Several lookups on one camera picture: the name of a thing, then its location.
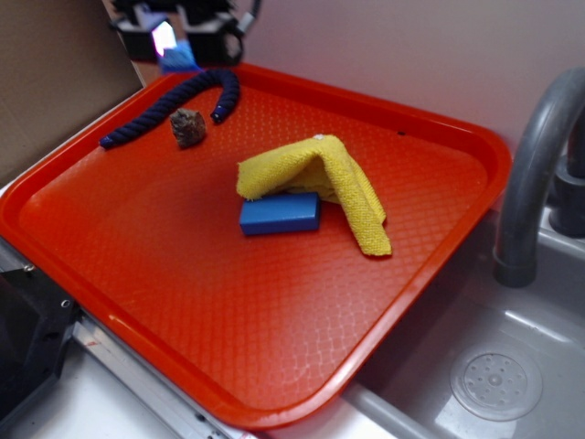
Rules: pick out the brown rock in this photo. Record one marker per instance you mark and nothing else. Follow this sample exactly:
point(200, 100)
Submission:
point(188, 127)

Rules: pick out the dark grey faucet handle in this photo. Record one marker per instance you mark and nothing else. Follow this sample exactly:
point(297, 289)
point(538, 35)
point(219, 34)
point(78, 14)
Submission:
point(567, 212)

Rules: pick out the round sink drain cover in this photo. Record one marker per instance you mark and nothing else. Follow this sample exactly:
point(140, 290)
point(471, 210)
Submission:
point(496, 382)

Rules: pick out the black mount block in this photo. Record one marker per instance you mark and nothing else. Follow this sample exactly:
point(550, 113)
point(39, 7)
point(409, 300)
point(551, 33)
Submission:
point(37, 320)

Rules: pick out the cardboard panel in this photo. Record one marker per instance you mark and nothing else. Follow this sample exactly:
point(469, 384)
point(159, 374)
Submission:
point(61, 69)

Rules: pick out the yellow cloth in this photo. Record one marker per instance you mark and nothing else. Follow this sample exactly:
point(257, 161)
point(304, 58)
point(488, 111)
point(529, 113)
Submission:
point(320, 164)

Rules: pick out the red plastic tray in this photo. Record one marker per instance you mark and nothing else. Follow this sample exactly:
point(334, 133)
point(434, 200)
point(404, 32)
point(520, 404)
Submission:
point(261, 331)

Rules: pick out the blue rectangular block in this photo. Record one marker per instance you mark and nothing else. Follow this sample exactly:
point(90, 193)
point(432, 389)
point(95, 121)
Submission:
point(280, 213)

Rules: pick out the grey faucet spout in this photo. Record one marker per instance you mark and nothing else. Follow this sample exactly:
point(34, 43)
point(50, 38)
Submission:
point(559, 111)

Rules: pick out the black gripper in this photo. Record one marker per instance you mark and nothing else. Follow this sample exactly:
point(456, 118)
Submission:
point(214, 42)

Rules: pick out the grey plastic sink basin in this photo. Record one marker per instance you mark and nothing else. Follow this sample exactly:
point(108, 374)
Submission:
point(405, 385)

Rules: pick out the light blue sponge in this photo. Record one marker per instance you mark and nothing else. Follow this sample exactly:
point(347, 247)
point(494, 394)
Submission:
point(179, 59)

